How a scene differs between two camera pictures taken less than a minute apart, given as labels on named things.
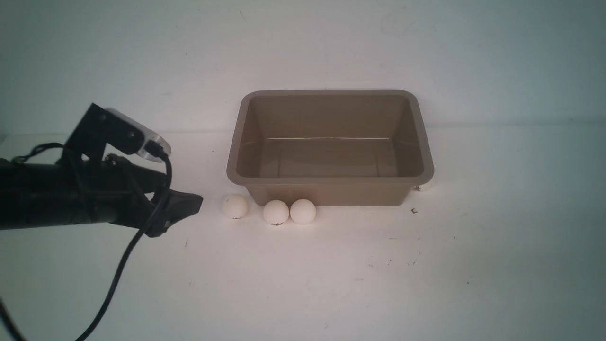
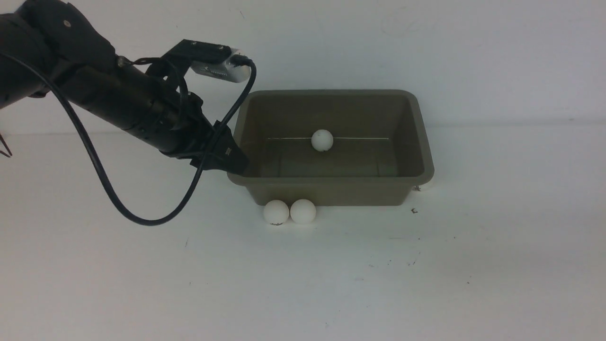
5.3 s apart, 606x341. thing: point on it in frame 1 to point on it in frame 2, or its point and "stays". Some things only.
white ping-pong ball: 235,206 to 322,140
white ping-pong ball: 303,211 stays
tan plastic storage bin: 332,147 stays
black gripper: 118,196 to 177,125
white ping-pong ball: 276,212 stays
